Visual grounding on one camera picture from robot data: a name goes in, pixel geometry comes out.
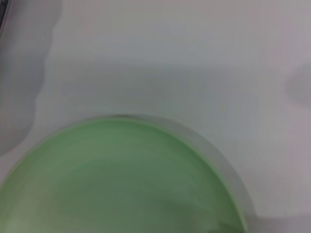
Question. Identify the light green plate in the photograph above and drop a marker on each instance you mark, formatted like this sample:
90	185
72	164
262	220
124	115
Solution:
116	174

